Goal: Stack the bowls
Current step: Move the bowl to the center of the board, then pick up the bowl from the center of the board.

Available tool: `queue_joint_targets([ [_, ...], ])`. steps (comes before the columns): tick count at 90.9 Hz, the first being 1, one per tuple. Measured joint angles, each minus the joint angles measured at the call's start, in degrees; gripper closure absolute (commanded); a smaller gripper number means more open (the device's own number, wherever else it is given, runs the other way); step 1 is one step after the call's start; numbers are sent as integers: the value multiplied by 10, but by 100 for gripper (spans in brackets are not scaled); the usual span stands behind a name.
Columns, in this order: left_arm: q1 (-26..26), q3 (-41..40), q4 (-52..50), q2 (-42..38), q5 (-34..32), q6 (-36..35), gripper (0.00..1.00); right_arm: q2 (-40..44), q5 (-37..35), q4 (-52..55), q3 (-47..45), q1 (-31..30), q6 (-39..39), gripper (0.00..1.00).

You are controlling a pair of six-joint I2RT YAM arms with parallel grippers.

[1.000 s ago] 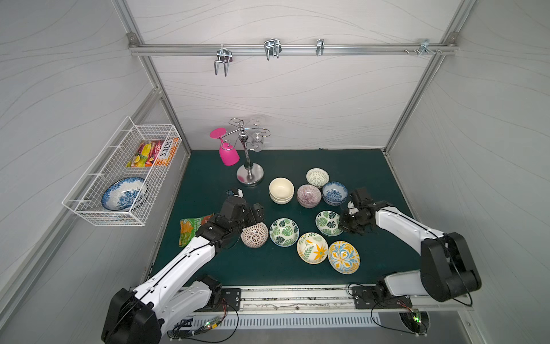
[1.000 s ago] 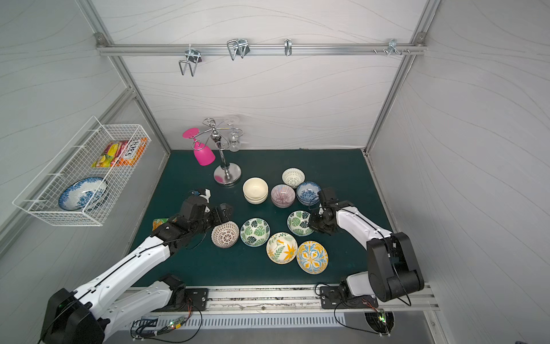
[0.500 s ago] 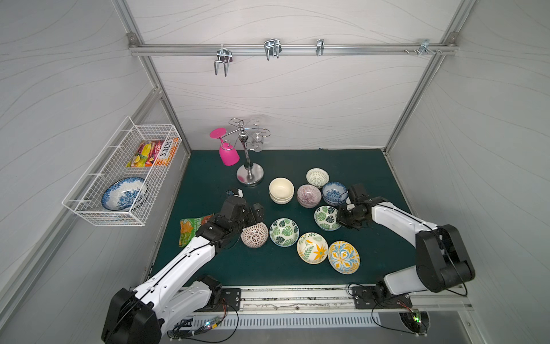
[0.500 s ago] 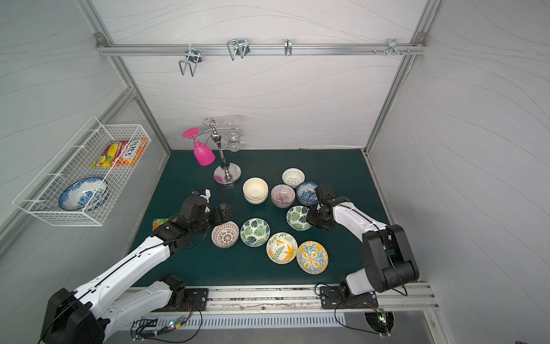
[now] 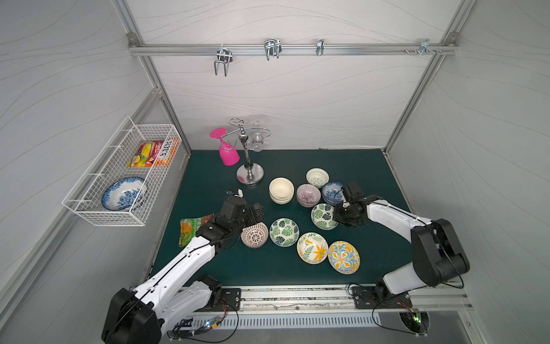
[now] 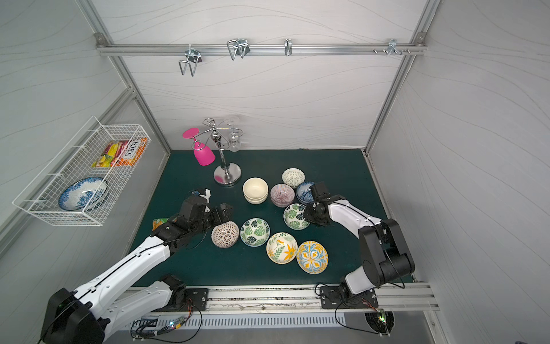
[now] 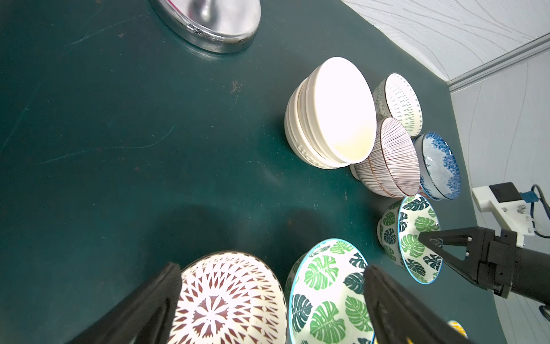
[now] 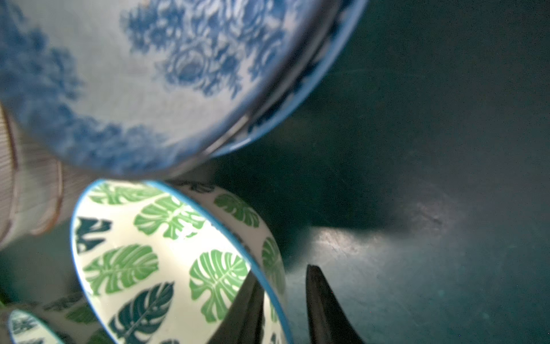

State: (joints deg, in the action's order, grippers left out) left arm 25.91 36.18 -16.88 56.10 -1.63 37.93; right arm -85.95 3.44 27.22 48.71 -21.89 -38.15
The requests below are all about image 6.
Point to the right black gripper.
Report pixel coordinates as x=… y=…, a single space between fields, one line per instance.
x=316 y=211

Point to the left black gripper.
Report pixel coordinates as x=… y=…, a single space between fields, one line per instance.
x=219 y=213

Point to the green leaf bowl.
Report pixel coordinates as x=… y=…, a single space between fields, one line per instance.
x=255 y=232
x=294 y=217

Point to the blue white bowl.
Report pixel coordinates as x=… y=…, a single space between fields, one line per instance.
x=303 y=191
x=87 y=193

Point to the white lattice bowl front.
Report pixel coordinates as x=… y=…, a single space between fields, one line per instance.
x=225 y=235

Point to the white lattice bowl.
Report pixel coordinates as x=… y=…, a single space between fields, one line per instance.
x=225 y=235
x=293 y=177

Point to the pink striped bowl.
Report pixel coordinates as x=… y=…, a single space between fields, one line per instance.
x=282 y=192
x=282 y=204

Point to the cream bowl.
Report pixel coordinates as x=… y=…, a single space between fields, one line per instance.
x=258 y=200
x=255 y=188

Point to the blue patterned bowl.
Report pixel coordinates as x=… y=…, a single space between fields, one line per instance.
x=305 y=201

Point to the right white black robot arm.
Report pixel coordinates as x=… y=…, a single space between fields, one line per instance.
x=384 y=252

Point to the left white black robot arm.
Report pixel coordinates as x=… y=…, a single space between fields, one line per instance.
x=68 y=321

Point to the white lattice bowl back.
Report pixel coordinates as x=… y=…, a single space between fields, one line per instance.
x=293 y=177

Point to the blue yellow floral bowl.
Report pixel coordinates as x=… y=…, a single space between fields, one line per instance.
x=312 y=257

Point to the green snack bag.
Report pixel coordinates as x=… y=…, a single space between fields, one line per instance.
x=159 y=222

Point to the yellow leaf patterned bowl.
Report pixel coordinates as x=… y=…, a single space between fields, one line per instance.
x=281 y=248

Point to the dark green table mat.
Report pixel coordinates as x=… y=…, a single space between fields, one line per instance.
x=202 y=263

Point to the chrome glass holder stand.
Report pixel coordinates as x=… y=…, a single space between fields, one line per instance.
x=227 y=174

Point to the pink plastic wine glass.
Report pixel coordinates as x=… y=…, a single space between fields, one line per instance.
x=203 y=154

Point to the clear wine glass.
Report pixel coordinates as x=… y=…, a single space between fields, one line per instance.
x=234 y=135

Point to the colourful snack packet in basket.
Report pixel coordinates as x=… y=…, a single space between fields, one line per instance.
x=121 y=153

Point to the blue white bowl in basket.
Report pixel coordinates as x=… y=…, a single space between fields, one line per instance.
x=87 y=193

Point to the metal double hook left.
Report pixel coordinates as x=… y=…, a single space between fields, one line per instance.
x=190 y=62

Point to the metal double hook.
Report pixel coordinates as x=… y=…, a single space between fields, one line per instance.
x=190 y=62
x=238 y=48

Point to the small metal hook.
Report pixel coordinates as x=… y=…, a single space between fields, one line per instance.
x=288 y=47

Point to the metal double hook middle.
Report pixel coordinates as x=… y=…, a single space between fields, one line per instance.
x=238 y=48

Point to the metal hook right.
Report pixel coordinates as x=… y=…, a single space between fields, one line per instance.
x=392 y=49

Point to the aluminium top crossbar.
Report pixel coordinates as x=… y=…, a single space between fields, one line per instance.
x=256 y=50

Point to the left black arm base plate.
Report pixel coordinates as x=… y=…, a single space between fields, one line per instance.
x=187 y=298

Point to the aluminium front mounting rail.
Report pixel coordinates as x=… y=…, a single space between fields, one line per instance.
x=266 y=297

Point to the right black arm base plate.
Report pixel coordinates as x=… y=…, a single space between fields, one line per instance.
x=333 y=297

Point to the white wire wall basket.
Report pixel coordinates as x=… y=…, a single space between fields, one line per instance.
x=73 y=163

